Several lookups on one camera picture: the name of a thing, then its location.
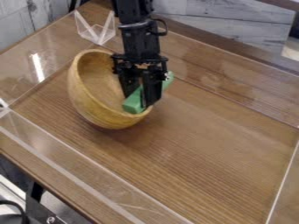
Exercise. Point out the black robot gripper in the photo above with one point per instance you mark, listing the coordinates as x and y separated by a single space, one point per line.
141 58

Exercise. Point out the green rectangular block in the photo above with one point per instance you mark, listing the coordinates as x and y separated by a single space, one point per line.
133 103

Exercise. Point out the brown wooden bowl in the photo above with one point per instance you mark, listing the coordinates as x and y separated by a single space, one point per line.
94 92

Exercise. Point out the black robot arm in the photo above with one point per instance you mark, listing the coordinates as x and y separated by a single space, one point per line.
129 9

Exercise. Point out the clear acrylic corner bracket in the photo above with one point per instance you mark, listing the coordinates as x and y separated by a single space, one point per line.
98 34

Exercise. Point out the clear acrylic tray wall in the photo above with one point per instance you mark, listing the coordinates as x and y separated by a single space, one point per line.
106 172

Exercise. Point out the black table leg bracket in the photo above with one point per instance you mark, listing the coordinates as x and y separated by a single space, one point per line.
37 213

